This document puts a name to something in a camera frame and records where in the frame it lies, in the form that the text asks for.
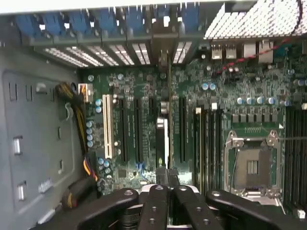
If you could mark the CPU socket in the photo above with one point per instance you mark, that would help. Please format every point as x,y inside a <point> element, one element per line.
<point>251,165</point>

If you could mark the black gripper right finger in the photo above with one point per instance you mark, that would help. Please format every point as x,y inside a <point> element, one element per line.
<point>192,208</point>

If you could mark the open black PC case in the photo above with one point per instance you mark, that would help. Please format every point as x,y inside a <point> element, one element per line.
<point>36,119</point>

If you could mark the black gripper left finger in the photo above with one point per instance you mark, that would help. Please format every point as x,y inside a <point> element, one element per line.
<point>156,203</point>

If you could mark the white expansion slot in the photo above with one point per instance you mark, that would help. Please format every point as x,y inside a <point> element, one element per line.
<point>108,127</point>

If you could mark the short black expansion slot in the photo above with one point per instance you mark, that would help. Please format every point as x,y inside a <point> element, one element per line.
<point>151,105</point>

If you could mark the green motherboard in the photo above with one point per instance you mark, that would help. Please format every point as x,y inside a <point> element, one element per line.
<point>216,83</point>

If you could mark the blue slot clip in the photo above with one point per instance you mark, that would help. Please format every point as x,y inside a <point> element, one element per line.
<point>54,24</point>
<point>108,21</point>
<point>27,25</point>
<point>135,19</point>
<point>190,15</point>
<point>81,22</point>

